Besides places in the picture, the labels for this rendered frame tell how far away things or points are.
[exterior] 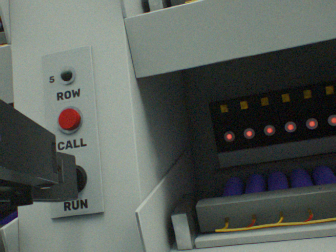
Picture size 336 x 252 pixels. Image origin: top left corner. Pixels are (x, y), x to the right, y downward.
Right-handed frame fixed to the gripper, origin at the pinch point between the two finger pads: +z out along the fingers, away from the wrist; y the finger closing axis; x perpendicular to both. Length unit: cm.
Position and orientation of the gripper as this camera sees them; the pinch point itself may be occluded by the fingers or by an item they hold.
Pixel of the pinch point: (38, 175)
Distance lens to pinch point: 27.7
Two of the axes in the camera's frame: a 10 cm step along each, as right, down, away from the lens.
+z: 2.7, 1.8, 9.5
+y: 9.6, -1.6, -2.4
